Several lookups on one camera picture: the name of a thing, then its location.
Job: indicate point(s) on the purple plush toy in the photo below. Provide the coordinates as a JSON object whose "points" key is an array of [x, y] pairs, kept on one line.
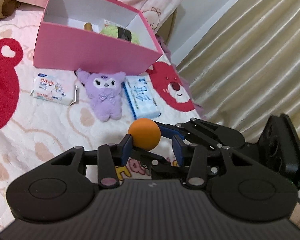
{"points": [[105, 97]]}

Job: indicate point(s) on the pink cardboard box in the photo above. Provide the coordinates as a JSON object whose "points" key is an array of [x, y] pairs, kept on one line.
{"points": [[90, 50]]}

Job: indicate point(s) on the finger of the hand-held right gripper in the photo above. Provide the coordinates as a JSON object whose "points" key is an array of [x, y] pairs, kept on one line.
{"points": [[150, 161], [170, 131]]}

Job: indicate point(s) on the beige curtain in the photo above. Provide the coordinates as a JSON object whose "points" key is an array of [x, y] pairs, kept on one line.
{"points": [[252, 55]]}

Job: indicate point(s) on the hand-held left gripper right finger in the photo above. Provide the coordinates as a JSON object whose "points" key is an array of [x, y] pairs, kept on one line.
{"points": [[178, 150]]}

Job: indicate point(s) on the blue tissue pack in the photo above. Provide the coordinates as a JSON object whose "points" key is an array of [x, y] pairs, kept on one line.
{"points": [[142, 97]]}

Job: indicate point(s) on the beige headboard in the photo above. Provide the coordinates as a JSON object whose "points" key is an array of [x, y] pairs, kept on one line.
{"points": [[171, 25]]}

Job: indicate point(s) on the orange makeup sponge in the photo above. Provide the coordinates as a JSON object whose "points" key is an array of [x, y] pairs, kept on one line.
{"points": [[145, 133]]}

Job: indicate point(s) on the green yarn ball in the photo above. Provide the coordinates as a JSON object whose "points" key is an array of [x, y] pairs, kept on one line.
{"points": [[110, 31]]}

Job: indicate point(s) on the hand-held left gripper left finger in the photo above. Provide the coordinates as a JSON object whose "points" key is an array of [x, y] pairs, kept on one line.
{"points": [[127, 150]]}

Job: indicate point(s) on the bear printed blanket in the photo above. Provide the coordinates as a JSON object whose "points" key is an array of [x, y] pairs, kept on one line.
{"points": [[40, 135]]}

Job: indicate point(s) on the beige foundation bottle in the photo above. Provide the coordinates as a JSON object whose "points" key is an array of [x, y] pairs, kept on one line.
{"points": [[88, 27]]}

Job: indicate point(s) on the white tissue pack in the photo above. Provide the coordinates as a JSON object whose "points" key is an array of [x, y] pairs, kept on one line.
{"points": [[52, 90]]}

